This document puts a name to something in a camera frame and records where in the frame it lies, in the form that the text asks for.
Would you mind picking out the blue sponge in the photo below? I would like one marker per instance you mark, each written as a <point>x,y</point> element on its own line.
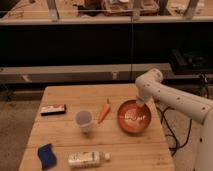
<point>46,156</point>

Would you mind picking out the orange carrot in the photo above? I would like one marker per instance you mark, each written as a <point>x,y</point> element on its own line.
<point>104,111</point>

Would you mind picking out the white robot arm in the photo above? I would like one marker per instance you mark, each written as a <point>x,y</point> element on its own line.
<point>199,109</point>

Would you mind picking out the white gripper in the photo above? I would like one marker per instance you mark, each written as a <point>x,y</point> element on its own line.
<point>141,100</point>

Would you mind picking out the white plastic cup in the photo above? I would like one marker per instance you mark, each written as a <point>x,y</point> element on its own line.
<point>84,121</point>

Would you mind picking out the red ceramic bowl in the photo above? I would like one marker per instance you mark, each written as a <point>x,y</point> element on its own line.
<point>133,119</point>

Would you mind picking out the clear plastic bottle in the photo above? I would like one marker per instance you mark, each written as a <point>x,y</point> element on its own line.
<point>87,159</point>

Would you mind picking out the black equipment box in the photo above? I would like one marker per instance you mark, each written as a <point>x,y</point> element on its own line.
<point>191,63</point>

